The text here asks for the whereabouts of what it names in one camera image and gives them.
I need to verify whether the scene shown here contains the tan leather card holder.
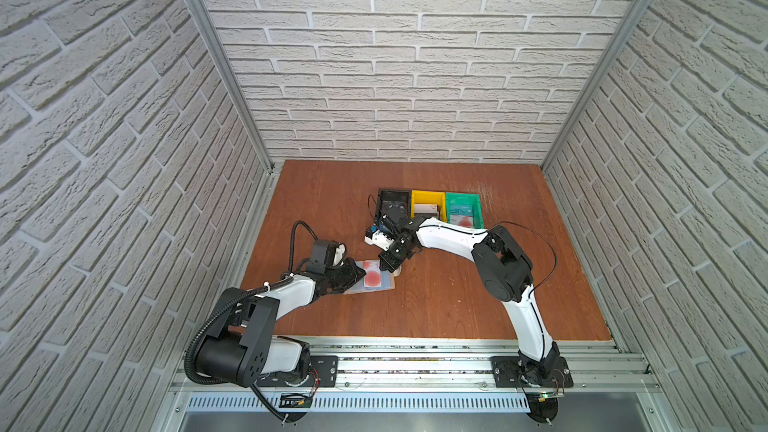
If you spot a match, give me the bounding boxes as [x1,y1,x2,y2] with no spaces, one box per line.
[344,260,395,295]

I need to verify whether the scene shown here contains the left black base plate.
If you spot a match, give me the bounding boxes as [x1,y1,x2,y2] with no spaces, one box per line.
[256,354,339,388]

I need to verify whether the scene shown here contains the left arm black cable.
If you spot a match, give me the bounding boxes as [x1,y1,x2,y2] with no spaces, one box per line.
[289,220,319,277]

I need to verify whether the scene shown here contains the black storage bin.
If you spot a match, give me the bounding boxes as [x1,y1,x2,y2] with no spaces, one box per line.
[374,189,411,228]

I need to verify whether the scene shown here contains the cards in yellow bin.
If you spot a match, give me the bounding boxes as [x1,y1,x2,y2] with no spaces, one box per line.
[413,203,440,218]

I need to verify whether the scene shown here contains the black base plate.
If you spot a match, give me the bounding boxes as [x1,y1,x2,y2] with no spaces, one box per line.
[256,354,339,388]
[490,356,574,390]

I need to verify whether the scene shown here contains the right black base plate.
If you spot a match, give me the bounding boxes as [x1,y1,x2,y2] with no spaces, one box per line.
[490,356,574,390]

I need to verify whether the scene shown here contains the aluminium rail frame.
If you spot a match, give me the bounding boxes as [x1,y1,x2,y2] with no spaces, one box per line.
[167,335,667,415]

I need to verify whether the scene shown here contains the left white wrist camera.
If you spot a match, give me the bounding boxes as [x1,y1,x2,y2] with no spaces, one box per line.
[333,243,346,266]

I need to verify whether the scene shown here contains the green storage bin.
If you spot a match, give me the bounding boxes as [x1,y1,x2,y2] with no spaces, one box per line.
[446,192,484,229]

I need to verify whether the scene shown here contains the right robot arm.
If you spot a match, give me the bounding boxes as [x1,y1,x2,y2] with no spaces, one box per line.
[365,215,560,377]

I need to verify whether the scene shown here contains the cards in green bin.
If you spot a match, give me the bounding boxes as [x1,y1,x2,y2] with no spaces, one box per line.
[448,204,475,228]

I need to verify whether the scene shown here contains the yellow storage bin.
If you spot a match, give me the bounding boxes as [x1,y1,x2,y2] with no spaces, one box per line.
[410,190,447,222]

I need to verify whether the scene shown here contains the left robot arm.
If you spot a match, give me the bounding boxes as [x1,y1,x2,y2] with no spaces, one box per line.
[183,240,366,388]

